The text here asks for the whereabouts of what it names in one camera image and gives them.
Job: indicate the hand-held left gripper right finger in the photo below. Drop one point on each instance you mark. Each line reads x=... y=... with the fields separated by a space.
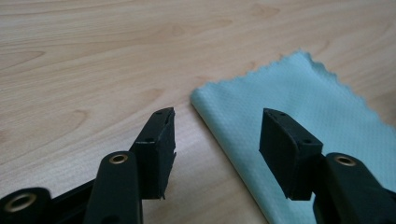
x=288 y=155

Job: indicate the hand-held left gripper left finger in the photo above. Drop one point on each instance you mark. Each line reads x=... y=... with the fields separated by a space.
x=155 y=155

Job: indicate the teal microfibre cloth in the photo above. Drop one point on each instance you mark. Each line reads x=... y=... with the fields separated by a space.
x=280 y=90

